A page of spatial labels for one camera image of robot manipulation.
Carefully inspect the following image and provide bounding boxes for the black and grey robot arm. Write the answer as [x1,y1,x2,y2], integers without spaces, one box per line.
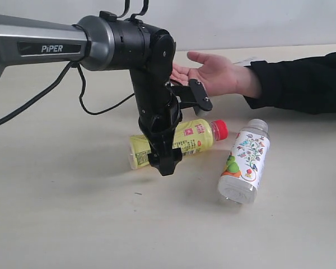
[0,11,182,176]

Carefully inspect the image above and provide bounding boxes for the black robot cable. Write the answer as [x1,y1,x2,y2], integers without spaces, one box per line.
[0,0,151,131]

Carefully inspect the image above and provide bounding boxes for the white bottle green label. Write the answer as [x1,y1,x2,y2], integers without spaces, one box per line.
[233,57,259,66]

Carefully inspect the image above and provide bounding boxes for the clear bottle floral label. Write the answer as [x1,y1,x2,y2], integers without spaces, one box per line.
[217,119,270,205]

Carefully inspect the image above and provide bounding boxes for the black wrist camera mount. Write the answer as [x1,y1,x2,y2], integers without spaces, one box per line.
[170,79,213,114]

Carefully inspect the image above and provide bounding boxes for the person's open hand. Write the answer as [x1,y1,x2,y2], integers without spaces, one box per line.
[170,51,262,99]

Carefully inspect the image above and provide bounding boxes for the yellow tea bottle red cap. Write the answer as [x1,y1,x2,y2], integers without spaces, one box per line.
[128,119,229,170]

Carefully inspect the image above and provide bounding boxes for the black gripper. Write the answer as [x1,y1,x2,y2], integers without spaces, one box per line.
[138,92,183,176]

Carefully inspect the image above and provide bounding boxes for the black sleeved forearm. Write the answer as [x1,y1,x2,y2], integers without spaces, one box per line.
[243,52,336,114]

